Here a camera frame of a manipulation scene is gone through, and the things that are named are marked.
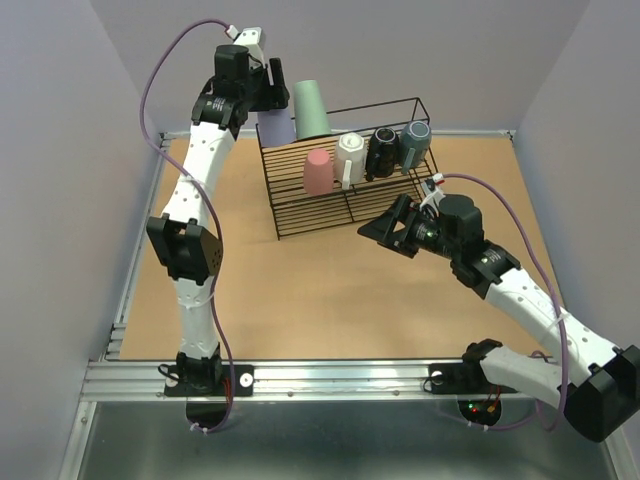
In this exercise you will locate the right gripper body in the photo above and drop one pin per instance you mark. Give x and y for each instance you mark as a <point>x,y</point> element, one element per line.
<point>418,230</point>

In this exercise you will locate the red cup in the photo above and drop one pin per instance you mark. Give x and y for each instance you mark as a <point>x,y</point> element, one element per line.
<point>318,172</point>

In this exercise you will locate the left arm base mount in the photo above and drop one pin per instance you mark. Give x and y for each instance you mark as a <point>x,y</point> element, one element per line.
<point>178,387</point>

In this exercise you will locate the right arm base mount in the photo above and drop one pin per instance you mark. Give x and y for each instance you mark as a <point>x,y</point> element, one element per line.
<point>458,377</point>

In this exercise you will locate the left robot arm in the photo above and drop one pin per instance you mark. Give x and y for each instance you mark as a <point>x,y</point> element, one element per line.
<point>244,81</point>

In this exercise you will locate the blue-grey mug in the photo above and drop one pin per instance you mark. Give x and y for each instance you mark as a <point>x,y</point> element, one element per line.
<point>415,140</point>

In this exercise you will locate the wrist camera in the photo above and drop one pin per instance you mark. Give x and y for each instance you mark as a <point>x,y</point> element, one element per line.
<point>433,192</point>
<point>253,38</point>

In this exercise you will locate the white mug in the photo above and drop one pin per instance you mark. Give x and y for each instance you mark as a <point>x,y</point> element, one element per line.
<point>349,160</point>

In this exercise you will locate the black wire dish rack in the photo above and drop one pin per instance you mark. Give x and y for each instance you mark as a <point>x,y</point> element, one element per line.
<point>295,212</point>

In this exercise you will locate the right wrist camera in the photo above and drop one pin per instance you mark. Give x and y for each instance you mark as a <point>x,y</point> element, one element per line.
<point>433,192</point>

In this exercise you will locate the black mug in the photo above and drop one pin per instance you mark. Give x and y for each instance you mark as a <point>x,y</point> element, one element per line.
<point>382,152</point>

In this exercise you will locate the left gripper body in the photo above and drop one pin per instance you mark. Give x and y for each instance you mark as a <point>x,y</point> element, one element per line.
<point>262,96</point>

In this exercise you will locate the aluminium front rail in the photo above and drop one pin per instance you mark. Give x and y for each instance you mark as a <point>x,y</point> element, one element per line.
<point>275,381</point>

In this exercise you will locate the green cup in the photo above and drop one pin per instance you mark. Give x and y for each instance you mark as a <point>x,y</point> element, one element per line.
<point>310,115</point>

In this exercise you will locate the purple cup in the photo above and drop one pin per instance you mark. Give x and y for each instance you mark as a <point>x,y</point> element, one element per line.
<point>275,128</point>

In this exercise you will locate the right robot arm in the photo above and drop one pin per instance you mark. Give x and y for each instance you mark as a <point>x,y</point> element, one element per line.
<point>593,382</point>

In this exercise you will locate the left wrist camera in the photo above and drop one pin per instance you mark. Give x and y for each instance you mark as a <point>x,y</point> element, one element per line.
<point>253,38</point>

